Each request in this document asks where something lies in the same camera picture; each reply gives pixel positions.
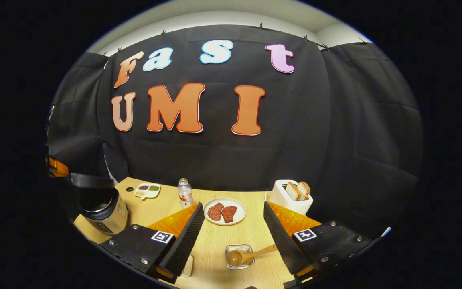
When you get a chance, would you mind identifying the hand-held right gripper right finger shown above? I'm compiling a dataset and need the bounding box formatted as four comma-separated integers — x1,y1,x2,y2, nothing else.
262,201,378,284

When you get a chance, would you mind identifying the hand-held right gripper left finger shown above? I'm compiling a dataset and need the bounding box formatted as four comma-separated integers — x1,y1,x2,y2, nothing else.
100,202,205,285

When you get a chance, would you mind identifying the metal wire chopstick holder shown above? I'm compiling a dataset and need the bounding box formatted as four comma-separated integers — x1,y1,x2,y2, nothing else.
225,244,255,270

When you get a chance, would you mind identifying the silver black rice cooker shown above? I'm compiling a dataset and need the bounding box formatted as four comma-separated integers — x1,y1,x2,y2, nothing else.
79,187,129,235

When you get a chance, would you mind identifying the wooden spoon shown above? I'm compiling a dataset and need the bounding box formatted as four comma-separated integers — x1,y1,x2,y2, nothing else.
227,244,278,267

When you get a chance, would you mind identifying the red meat slice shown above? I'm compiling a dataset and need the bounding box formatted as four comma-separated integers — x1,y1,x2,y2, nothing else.
221,206,238,224
207,203,224,221

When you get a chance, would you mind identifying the white toaster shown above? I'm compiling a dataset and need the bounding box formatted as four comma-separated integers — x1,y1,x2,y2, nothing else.
265,179,314,215

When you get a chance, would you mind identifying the clear plastic drink bottle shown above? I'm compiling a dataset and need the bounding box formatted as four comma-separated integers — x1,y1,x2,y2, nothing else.
177,178,195,208

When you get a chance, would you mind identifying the white round plate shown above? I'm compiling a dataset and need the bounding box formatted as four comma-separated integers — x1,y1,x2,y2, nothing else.
203,198,247,226

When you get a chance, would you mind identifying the white divided bean dish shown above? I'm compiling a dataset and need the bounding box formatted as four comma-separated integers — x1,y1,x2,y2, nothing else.
134,183,161,200

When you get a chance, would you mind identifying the row of black cloth clips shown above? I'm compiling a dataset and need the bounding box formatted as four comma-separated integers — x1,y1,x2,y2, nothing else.
102,23,370,57

